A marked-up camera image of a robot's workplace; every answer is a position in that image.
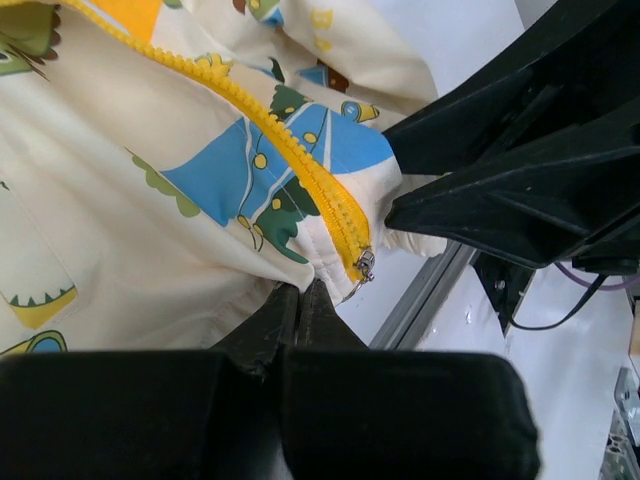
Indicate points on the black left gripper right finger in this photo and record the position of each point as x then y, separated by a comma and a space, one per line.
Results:
350, 412

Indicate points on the cream yellow dinosaur kids jacket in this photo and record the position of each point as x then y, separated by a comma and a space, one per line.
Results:
165, 163

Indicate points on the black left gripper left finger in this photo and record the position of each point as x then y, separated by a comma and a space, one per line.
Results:
193, 414

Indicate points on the aluminium front table rail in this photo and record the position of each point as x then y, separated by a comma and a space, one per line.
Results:
412, 316

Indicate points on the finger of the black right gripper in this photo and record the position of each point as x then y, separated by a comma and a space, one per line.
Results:
576, 63
534, 209

